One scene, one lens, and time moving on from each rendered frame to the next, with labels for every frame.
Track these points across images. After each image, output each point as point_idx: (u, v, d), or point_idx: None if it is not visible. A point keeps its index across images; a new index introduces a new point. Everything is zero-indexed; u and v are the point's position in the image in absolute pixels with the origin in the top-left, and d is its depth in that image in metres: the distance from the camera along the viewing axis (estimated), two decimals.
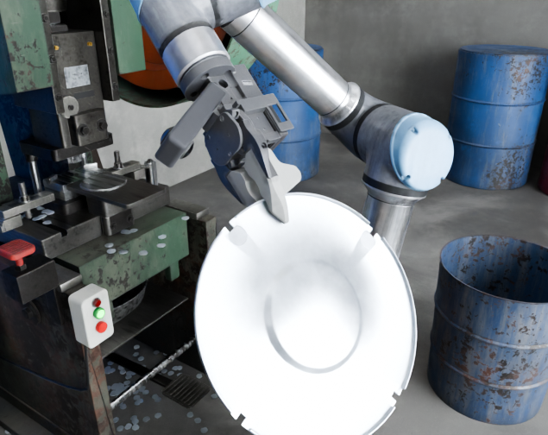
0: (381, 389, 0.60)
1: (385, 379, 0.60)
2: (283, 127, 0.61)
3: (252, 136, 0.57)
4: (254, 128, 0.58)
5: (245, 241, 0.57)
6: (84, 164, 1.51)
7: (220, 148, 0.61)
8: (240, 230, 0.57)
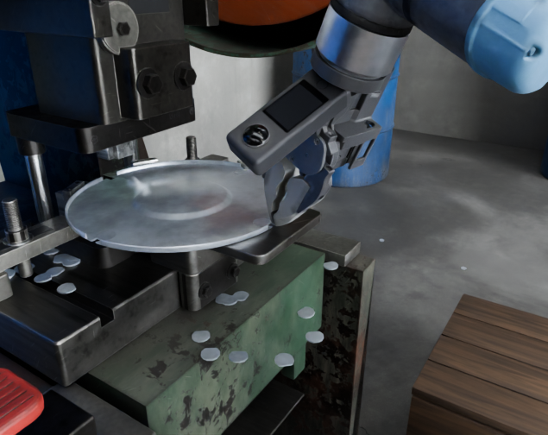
0: (105, 231, 0.58)
1: (115, 234, 0.58)
2: (355, 165, 0.55)
3: (320, 189, 0.51)
4: (330, 173, 0.52)
5: (237, 173, 0.76)
6: (134, 161, 0.78)
7: None
8: (244, 172, 0.77)
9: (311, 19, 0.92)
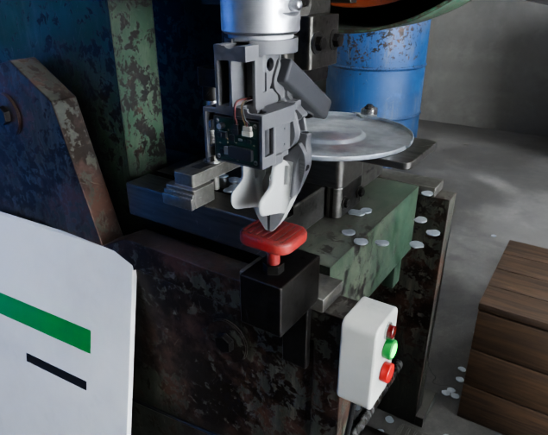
0: (392, 146, 0.82)
1: (393, 143, 0.83)
2: (216, 149, 0.53)
3: None
4: None
5: None
6: None
7: None
8: None
9: None
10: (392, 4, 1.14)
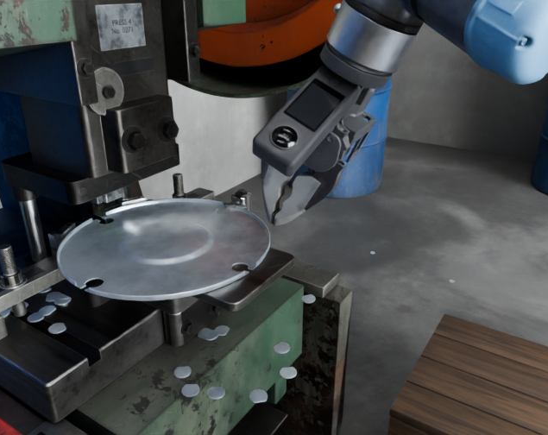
0: (223, 212, 0.81)
1: (217, 211, 0.81)
2: (351, 158, 0.57)
3: (333, 184, 0.53)
4: (340, 168, 0.53)
5: None
6: (122, 200, 0.83)
7: None
8: None
9: None
10: None
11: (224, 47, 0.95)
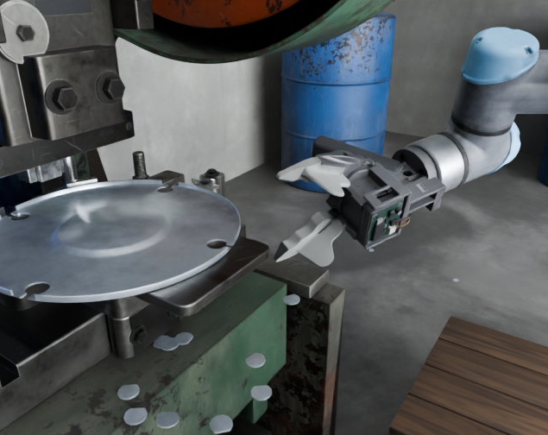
0: None
1: None
2: (369, 198, 0.57)
3: (348, 153, 0.59)
4: (359, 164, 0.60)
5: None
6: (69, 181, 0.69)
7: None
8: None
9: None
10: None
11: None
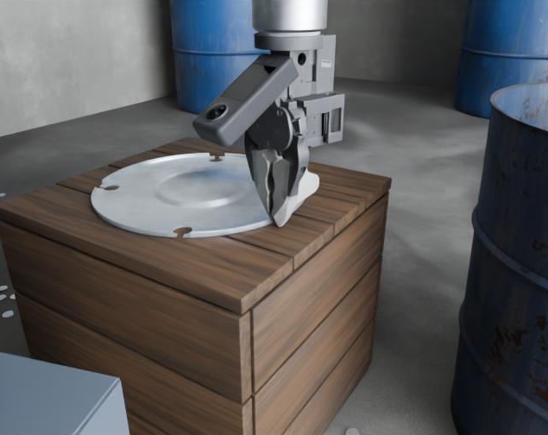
0: None
1: None
2: (332, 139, 0.56)
3: (298, 158, 0.52)
4: (304, 143, 0.53)
5: None
6: None
7: (261, 129, 0.55)
8: None
9: None
10: None
11: None
